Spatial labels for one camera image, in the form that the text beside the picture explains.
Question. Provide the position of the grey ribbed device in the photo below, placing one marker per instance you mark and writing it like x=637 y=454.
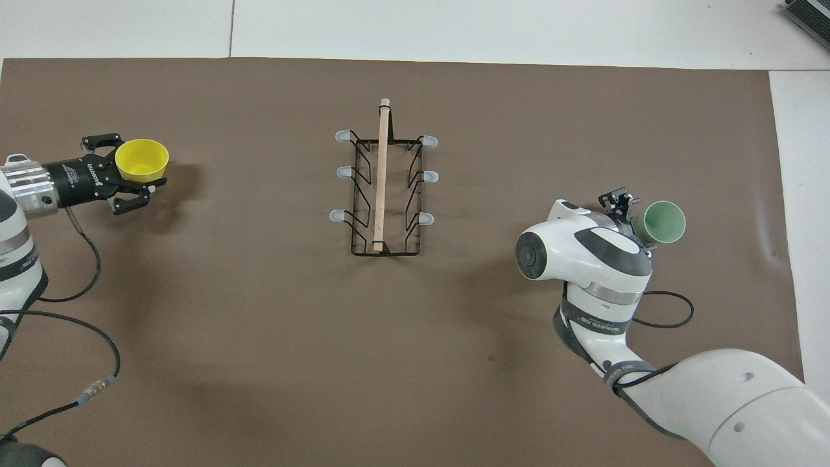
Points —
x=810 y=13

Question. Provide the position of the yellow plastic cup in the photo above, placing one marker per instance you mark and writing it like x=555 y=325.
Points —
x=141 y=161

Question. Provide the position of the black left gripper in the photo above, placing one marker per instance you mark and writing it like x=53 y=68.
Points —
x=81 y=181

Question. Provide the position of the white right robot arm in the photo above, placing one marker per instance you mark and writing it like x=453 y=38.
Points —
x=583 y=253

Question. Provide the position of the brown table mat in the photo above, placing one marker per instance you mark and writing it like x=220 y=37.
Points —
x=259 y=324

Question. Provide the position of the pale green plastic cup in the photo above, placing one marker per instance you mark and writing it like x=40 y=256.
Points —
x=664 y=224

